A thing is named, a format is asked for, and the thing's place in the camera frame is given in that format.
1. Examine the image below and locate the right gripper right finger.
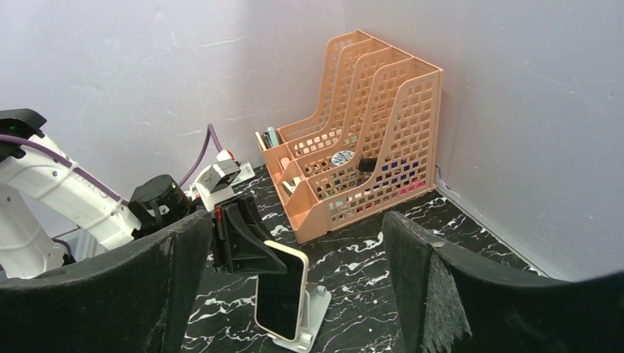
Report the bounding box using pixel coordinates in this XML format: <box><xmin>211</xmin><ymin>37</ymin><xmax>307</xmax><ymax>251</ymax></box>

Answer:
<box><xmin>382</xmin><ymin>212</ymin><xmax>623</xmax><ymax>352</ymax></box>

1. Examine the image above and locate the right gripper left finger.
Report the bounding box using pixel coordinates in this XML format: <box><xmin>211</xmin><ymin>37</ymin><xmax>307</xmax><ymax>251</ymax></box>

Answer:
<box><xmin>1</xmin><ymin>210</ymin><xmax>213</xmax><ymax>352</ymax></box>

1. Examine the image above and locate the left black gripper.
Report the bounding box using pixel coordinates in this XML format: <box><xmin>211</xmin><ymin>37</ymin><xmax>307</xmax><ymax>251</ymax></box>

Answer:
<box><xmin>210</xmin><ymin>194</ymin><xmax>287</xmax><ymax>275</ymax></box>

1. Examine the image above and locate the white case phone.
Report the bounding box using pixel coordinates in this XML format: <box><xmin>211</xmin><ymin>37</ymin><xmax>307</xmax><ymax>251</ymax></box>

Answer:
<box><xmin>254</xmin><ymin>240</ymin><xmax>309</xmax><ymax>341</ymax></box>

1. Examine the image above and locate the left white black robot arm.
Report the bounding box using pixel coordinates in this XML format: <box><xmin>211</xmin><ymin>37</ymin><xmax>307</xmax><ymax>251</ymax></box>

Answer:
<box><xmin>1</xmin><ymin>108</ymin><xmax>287</xmax><ymax>279</ymax></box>

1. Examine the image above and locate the white phone stand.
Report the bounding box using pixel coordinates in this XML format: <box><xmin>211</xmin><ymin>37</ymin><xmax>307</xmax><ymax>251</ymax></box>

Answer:
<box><xmin>268</xmin><ymin>283</ymin><xmax>331</xmax><ymax>352</ymax></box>

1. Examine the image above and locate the white stapler in organizer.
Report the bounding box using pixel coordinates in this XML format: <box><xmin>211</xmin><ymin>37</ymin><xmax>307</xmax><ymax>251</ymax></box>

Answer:
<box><xmin>282</xmin><ymin>176</ymin><xmax>302</xmax><ymax>196</ymax></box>

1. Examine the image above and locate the teal white eraser block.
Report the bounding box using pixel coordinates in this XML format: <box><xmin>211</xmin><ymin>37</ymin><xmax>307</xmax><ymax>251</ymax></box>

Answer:
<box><xmin>267</xmin><ymin>126</ymin><xmax>280</xmax><ymax>148</ymax></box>

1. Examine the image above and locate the round blue white tin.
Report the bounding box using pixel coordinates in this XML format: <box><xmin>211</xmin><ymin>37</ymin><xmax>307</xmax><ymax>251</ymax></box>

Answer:
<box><xmin>330</xmin><ymin>150</ymin><xmax>355</xmax><ymax>166</ymax></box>

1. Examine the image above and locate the blue black item in organizer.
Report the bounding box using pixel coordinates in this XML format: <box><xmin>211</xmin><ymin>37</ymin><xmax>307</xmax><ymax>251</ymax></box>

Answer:
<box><xmin>357</xmin><ymin>157</ymin><xmax>377</xmax><ymax>173</ymax></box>

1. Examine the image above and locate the orange plastic file organizer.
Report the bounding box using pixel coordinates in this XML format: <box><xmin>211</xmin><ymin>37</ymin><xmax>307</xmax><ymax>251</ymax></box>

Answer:
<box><xmin>255</xmin><ymin>30</ymin><xmax>444</xmax><ymax>243</ymax></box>

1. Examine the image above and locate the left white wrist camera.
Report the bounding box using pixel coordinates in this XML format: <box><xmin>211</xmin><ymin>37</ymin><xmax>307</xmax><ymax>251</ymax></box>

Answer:
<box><xmin>187</xmin><ymin>149</ymin><xmax>241</xmax><ymax>211</ymax></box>

